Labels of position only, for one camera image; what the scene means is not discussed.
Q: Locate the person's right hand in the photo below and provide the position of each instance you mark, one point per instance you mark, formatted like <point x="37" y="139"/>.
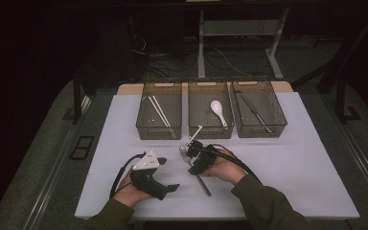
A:
<point x="228" y="171"/>

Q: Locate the steel table knife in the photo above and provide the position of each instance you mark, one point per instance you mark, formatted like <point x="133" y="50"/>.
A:
<point x="255" y="113"/>

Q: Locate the person's left hand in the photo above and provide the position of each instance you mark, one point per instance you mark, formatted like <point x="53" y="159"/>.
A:
<point x="127" y="195"/>

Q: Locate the white table mat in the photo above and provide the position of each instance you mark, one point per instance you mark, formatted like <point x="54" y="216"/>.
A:
<point x="300" y="143"/>

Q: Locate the black metal stand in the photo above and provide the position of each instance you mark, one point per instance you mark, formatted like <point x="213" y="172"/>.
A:
<point x="340" y="102"/>

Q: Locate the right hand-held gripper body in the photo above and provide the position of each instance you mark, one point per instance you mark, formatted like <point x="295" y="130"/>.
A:
<point x="209" y="156"/>

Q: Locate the white metal desk frame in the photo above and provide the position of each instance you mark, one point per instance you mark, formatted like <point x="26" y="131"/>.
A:
<point x="201" y="48"/>

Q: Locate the steel fork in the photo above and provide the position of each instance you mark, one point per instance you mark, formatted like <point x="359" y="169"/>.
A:
<point x="204" y="187"/>

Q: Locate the white ceramic spoon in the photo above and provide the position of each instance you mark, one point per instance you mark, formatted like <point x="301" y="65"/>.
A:
<point x="216" y="107"/>

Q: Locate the smoky transparent plastic bin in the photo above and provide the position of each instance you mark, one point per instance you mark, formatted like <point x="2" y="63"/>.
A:
<point x="159" y="127"/>
<point x="204" y="108"/>
<point x="268" y="108"/>

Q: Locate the wooden table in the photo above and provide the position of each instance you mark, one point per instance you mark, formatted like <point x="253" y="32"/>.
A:
<point x="284" y="86"/>

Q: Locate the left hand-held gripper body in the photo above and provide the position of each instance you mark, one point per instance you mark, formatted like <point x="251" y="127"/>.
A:
<point x="147" y="182"/>

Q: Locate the aluminium floor rail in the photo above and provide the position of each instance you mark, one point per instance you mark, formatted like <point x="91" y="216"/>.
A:
<point x="362" y="159"/>
<point x="46" y="191"/>

